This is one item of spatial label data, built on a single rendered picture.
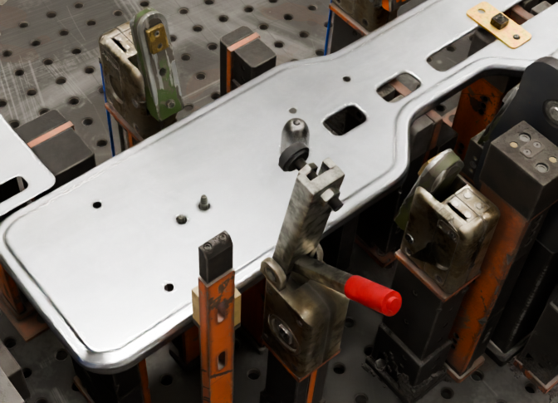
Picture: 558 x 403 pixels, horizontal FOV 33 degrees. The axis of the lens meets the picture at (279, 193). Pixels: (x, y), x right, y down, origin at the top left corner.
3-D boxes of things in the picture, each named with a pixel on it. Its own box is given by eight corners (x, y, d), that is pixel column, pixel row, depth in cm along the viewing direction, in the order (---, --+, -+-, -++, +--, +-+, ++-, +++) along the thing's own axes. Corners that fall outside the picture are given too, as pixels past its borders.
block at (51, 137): (89, 232, 136) (63, 95, 113) (134, 285, 131) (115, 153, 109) (30, 267, 132) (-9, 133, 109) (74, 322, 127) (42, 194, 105)
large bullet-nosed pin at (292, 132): (295, 144, 110) (298, 105, 105) (312, 161, 109) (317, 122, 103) (273, 157, 109) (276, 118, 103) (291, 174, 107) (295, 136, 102)
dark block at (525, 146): (446, 326, 129) (524, 117, 96) (484, 363, 126) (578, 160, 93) (419, 346, 127) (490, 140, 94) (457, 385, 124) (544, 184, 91)
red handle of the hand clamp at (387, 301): (300, 237, 92) (410, 281, 79) (307, 256, 93) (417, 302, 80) (266, 259, 90) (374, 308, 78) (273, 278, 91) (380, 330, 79)
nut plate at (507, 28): (463, 13, 123) (466, 6, 122) (484, 2, 124) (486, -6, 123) (512, 50, 119) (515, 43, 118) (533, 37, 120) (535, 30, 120)
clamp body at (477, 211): (399, 322, 129) (451, 143, 100) (460, 383, 124) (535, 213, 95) (349, 361, 126) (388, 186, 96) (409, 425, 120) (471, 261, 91)
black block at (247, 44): (241, 155, 146) (244, 9, 123) (286, 199, 141) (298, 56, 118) (198, 180, 143) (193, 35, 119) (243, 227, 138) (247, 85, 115)
